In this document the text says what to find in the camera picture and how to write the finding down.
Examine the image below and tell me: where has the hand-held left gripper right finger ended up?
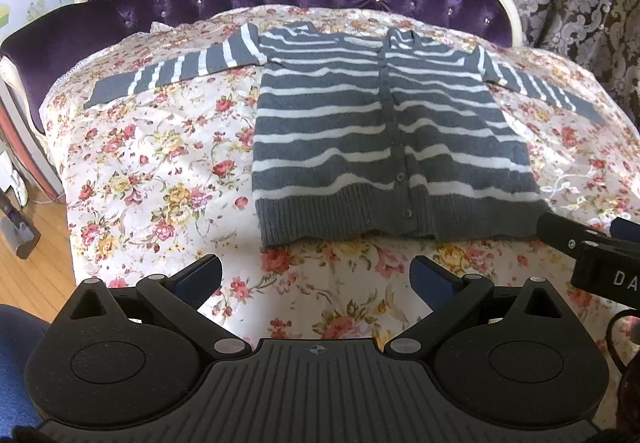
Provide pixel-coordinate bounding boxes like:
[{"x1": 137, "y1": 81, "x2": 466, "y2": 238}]
[{"x1": 384, "y1": 255, "x2": 583, "y2": 360}]

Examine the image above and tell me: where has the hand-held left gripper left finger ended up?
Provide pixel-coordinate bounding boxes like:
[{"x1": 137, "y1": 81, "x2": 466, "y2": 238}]
[{"x1": 52, "y1": 254, "x2": 253, "y2": 360}]

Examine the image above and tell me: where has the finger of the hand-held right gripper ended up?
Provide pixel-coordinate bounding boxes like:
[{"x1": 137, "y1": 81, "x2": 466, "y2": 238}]
[
  {"x1": 534, "y1": 212, "x2": 612, "y2": 258},
  {"x1": 610, "y1": 216, "x2": 640, "y2": 245}
]

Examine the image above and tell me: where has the grey white striped cardigan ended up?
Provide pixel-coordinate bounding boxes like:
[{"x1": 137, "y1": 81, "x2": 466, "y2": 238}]
[{"x1": 84, "y1": 21, "x2": 608, "y2": 250}]

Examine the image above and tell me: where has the floral blanket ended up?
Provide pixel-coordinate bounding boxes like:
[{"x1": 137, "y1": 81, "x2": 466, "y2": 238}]
[{"x1": 41, "y1": 3, "x2": 640, "y2": 443}]

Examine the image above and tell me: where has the grey vacuum cleaner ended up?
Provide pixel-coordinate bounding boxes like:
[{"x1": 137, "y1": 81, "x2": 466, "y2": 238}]
[{"x1": 0, "y1": 187, "x2": 42, "y2": 260}]

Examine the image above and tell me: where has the blue cloth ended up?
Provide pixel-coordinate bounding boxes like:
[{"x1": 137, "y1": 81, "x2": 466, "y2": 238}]
[{"x1": 0, "y1": 303, "x2": 53, "y2": 431}]

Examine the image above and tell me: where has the black cable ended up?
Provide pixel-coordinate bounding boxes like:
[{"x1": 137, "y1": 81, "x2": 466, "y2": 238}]
[{"x1": 604, "y1": 307, "x2": 640, "y2": 376}]

